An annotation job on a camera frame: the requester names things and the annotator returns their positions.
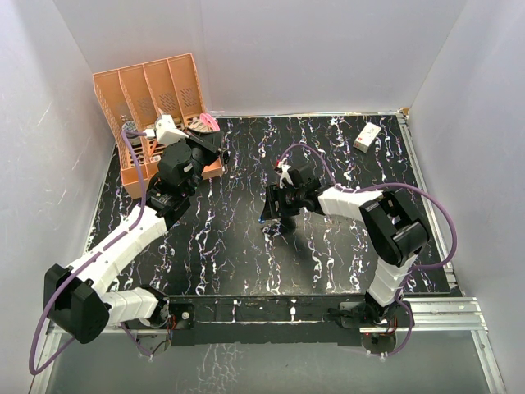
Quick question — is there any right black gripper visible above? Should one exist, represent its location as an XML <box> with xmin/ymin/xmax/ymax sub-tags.
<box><xmin>262</xmin><ymin>183</ymin><xmax>304</xmax><ymax>221</ymax></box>

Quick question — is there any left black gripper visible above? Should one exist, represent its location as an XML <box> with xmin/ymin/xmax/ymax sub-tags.
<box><xmin>176</xmin><ymin>128</ymin><xmax>223</xmax><ymax>197</ymax></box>

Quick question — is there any pink lanyard strap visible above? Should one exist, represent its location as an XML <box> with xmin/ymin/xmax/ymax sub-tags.
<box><xmin>199</xmin><ymin>112</ymin><xmax>221</xmax><ymax>132</ymax></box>

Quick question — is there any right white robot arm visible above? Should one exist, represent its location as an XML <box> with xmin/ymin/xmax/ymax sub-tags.
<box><xmin>259</xmin><ymin>160</ymin><xmax>431</xmax><ymax>326</ymax></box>

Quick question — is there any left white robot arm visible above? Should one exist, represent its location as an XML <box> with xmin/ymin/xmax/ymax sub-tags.
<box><xmin>43</xmin><ymin>129</ymin><xmax>229</xmax><ymax>344</ymax></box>

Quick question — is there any orange perforated file organizer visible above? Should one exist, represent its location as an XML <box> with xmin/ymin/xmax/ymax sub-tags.
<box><xmin>93</xmin><ymin>53</ymin><xmax>219</xmax><ymax>199</ymax></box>

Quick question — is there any grey round canister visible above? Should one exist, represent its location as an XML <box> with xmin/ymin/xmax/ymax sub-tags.
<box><xmin>121</xmin><ymin>117</ymin><xmax>137</xmax><ymax>134</ymax></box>

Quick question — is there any white red small box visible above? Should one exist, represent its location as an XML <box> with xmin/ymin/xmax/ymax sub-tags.
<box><xmin>354</xmin><ymin>122</ymin><xmax>381</xmax><ymax>153</ymax></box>

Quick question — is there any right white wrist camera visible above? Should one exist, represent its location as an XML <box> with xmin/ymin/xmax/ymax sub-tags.
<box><xmin>275</xmin><ymin>159</ymin><xmax>299</xmax><ymax>189</ymax></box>

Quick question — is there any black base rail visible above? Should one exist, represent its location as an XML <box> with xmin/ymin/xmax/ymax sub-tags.
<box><xmin>135</xmin><ymin>293</ymin><xmax>415</xmax><ymax>349</ymax></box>

